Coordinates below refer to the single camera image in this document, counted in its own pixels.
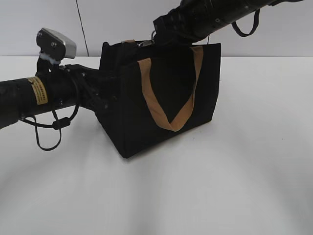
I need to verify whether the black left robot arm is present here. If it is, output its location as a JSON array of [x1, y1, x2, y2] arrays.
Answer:
[[0, 64, 117, 128]]

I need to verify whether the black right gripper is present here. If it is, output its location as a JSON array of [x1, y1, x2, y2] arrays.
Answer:
[[153, 0, 210, 46]]

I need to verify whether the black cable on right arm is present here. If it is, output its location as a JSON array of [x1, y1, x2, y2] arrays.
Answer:
[[231, 8, 260, 38]]

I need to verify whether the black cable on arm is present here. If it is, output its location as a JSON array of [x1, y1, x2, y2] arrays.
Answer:
[[22, 68, 80, 151], [231, 8, 260, 38]]

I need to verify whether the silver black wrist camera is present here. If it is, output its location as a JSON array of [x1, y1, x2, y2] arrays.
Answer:
[[36, 27, 77, 65]]

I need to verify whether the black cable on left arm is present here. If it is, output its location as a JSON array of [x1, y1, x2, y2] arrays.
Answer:
[[22, 68, 80, 151]]

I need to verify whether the silver zipper pull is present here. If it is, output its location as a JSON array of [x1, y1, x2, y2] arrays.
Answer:
[[137, 30, 156, 47]]

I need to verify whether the black tote bag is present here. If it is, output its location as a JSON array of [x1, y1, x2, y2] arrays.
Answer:
[[94, 38, 222, 159]]

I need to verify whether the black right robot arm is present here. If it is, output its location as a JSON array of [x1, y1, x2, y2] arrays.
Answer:
[[153, 0, 283, 46]]

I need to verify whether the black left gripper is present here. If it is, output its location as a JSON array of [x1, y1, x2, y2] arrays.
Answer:
[[36, 64, 115, 115]]

